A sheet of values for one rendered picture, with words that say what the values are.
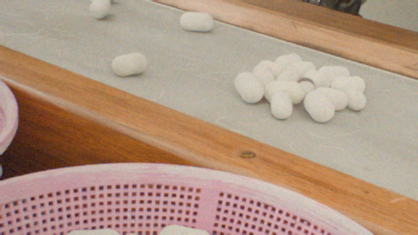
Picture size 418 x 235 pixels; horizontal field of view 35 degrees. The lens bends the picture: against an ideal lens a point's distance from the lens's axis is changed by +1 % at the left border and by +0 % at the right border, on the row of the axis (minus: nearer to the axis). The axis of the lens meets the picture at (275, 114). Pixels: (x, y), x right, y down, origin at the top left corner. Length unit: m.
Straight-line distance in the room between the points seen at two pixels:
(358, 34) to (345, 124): 0.22
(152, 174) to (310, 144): 0.17
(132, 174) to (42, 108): 0.13
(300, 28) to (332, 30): 0.04
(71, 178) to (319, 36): 0.44
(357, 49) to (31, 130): 0.38
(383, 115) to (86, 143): 0.27
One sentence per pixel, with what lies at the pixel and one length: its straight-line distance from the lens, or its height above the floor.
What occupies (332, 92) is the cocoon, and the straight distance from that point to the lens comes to 0.58.
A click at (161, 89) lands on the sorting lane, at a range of 0.58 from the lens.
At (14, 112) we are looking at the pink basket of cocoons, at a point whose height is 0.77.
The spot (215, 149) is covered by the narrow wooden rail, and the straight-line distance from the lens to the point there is 0.42.
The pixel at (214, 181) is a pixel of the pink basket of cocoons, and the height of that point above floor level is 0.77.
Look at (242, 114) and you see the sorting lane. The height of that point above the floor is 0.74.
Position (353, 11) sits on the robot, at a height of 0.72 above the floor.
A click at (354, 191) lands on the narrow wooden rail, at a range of 0.40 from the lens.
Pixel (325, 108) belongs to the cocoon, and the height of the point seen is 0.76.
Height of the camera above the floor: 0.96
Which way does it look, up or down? 23 degrees down
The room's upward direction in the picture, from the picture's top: 9 degrees clockwise
